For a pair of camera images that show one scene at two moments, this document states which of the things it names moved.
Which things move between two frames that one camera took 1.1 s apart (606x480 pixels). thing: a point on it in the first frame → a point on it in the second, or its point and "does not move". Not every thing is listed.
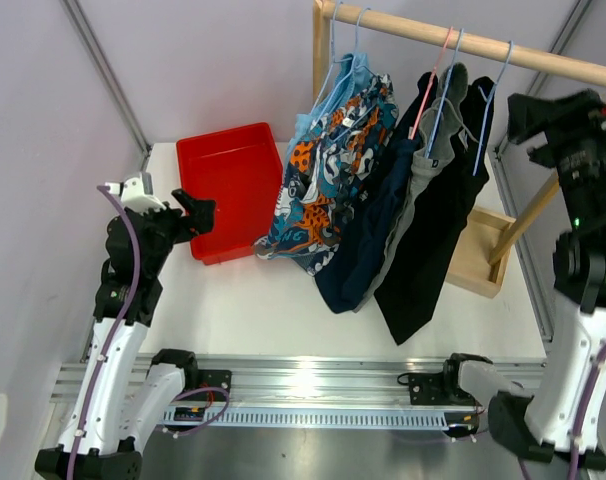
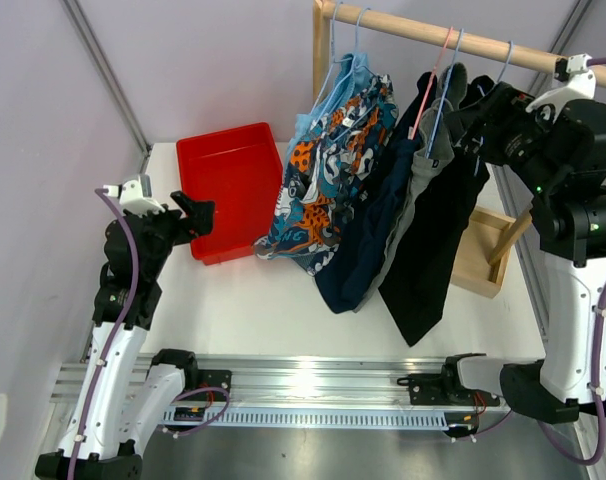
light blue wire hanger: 488,100 does not move
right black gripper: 563,120 → 504,107
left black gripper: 201,221 does not move
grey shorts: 434,146 does not move
